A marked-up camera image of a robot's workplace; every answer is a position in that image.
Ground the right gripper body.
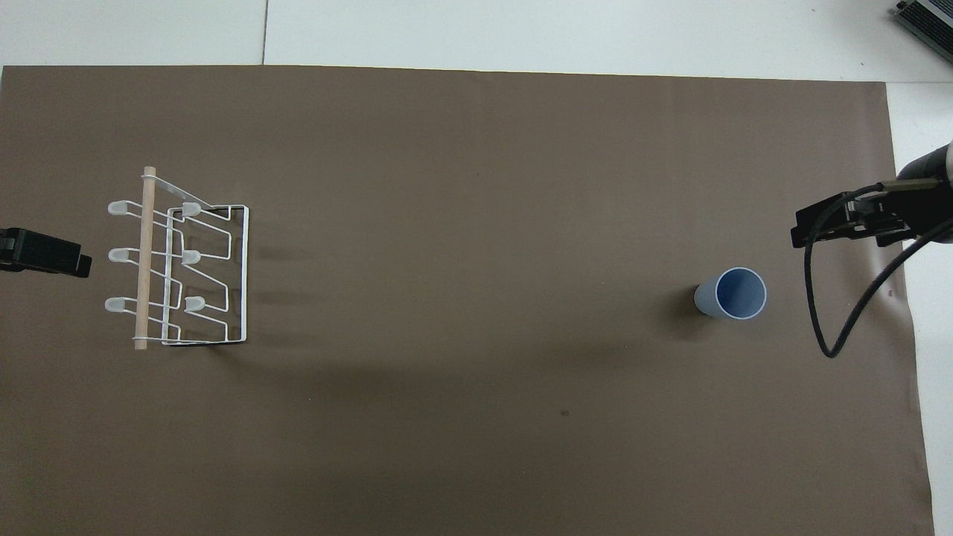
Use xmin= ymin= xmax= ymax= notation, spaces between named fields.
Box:
xmin=885 ymin=141 xmax=953 ymax=242

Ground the blue plastic cup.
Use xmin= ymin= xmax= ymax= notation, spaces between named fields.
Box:
xmin=694 ymin=267 xmax=768 ymax=321

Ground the grey electronic device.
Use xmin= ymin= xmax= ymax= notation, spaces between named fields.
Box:
xmin=893 ymin=0 xmax=953 ymax=54

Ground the black cable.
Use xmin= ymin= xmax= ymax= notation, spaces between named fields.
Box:
xmin=803 ymin=177 xmax=953 ymax=360

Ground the white wire cup holder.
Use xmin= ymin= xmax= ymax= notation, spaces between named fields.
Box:
xmin=106 ymin=165 xmax=249 ymax=351

